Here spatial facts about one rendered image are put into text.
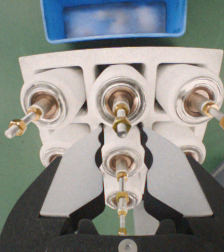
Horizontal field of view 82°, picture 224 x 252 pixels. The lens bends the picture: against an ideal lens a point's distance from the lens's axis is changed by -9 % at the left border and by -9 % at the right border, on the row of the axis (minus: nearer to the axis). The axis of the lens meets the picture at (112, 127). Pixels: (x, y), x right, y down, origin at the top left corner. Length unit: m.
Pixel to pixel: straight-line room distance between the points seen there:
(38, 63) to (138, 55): 0.19
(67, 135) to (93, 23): 0.32
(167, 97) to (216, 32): 0.35
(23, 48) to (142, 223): 0.64
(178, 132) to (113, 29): 0.32
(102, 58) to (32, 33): 0.30
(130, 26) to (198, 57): 0.22
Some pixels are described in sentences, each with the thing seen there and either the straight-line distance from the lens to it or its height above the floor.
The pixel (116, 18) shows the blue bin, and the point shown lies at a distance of 0.46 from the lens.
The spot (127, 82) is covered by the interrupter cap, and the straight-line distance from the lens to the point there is 0.20.
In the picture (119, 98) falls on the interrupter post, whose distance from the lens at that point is 0.20.
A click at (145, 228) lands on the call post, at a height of 0.25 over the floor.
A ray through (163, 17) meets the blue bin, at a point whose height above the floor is 0.00.
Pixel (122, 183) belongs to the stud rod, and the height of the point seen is 0.30.
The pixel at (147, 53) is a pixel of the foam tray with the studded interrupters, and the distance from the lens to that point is 0.28.
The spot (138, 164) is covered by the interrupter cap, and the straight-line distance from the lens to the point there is 0.28.
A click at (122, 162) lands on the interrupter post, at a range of 0.26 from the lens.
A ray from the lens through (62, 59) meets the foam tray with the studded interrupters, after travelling 0.29.
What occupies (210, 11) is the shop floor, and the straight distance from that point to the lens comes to 0.54.
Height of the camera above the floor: 0.45
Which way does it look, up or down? 62 degrees down
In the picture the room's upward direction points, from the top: 176 degrees counter-clockwise
